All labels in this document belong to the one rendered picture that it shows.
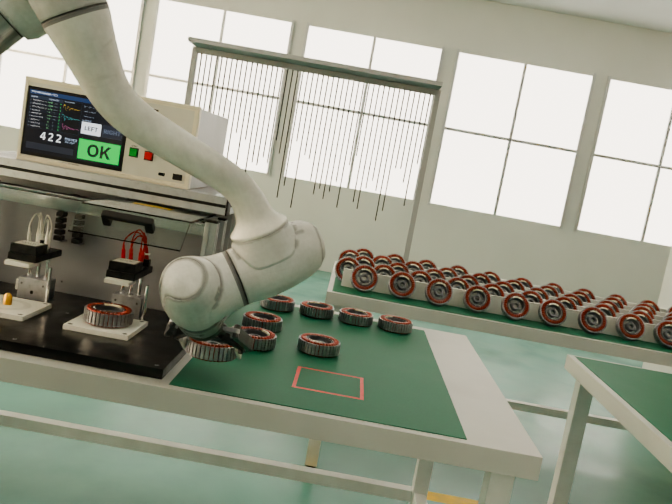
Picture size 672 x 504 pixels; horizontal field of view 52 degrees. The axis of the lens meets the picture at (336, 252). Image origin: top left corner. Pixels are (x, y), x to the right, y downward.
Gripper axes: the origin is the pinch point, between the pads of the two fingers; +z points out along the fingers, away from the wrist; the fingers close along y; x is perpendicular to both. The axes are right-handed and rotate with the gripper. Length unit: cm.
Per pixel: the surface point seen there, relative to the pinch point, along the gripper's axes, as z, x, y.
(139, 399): -3.9, -14.4, -10.9
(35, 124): 5, 48, -57
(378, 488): 103, -13, 50
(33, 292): 25, 11, -52
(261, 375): 9.7, -2.4, 10.7
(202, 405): -4.5, -13.4, 1.7
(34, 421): 103, -12, -70
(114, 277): 14.0, 15.4, -29.2
